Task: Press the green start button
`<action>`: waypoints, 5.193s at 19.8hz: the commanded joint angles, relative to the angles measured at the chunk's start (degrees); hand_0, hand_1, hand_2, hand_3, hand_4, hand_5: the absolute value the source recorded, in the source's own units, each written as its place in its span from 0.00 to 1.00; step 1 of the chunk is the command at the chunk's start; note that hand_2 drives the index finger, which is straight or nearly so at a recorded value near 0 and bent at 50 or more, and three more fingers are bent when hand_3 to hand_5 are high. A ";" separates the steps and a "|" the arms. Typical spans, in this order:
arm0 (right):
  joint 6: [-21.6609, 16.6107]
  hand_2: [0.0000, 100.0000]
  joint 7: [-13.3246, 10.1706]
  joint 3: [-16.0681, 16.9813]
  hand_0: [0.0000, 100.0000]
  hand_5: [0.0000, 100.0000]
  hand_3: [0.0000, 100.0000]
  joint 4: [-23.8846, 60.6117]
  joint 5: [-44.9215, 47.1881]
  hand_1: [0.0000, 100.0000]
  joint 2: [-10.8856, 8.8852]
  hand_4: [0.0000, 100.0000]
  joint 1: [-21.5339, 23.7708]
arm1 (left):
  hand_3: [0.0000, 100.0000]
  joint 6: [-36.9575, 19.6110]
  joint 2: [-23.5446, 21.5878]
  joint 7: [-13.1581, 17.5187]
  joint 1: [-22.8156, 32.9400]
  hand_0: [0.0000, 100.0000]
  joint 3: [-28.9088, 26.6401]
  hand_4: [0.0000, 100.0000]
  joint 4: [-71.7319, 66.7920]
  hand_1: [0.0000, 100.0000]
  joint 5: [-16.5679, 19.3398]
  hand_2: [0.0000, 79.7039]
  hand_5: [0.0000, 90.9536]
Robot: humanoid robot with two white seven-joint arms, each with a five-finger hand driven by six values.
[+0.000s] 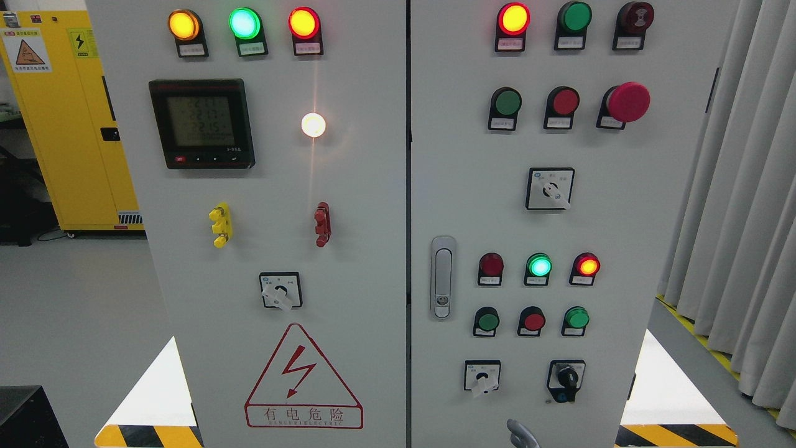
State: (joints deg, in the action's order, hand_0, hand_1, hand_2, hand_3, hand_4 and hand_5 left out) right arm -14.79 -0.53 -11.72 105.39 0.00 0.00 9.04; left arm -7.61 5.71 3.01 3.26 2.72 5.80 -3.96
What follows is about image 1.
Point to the green push button lower left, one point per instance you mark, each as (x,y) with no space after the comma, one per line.
(486,322)

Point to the green push button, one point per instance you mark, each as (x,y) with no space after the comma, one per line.
(575,321)
(486,322)
(505,104)

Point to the green push button upper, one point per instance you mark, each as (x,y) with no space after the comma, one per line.
(505,104)

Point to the red push button lower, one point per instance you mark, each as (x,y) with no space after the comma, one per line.
(531,322)

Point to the red push button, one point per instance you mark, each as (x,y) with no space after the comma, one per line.
(531,322)
(560,108)

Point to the green push button lower right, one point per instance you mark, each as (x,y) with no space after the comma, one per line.
(575,321)

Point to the red push button upper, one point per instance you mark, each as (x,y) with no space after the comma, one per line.
(560,108)

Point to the red mushroom emergency stop button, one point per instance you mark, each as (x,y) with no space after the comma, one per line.
(623,104)

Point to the red test terminal block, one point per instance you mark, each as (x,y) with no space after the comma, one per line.
(323,224)

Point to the unlit red indicator lamp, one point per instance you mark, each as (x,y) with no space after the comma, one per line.
(490,270)

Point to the glowing white indicator lamp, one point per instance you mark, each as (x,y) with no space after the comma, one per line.
(313,125)

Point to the lit green lamp lower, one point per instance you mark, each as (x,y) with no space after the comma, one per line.
(537,271)

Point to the left grey cabinet door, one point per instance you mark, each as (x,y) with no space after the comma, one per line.
(353,289)

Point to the grey cabinet door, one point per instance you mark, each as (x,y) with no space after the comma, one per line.
(470,183)
(353,289)

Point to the right grey cabinet door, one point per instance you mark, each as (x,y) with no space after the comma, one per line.
(470,183)

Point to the yellow test terminal block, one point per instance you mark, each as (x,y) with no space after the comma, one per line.
(221,218)

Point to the lit red lamp lower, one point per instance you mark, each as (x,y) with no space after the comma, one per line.
(584,269)

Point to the red electric hazard warning sticker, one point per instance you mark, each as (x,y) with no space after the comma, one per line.
(300,388)

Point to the black digital power meter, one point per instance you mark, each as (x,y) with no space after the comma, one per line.
(203,124)

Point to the lit red indicator lamp left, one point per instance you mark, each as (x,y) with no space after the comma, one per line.
(306,31)

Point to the lit red lamp right door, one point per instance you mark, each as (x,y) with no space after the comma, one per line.
(512,22)

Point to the lit green indicator lamp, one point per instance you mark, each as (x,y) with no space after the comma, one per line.
(246,26)

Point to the unlit green indicator lamp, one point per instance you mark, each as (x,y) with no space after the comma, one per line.
(572,22)

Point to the yellow indicator lamp top left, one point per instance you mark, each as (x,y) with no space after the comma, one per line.
(188,31)

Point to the dark red buzzer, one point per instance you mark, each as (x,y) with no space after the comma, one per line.
(632,22)

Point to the grey curtain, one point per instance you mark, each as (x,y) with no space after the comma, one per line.
(731,264)

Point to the yellow safety storage cabinet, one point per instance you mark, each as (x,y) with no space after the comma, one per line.
(53,63)

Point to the black box bottom left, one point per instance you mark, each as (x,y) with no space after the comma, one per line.
(27,419)

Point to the grey door latch handle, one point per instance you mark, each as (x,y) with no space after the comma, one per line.
(442,256)

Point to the left door selector switch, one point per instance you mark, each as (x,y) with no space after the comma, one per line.
(281,290)

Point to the upper right selector switch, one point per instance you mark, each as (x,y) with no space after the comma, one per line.
(549,188)

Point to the lower white selector switch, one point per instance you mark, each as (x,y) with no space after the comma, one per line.
(481,377)

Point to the black rotary key switch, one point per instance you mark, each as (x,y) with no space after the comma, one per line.
(565,379)

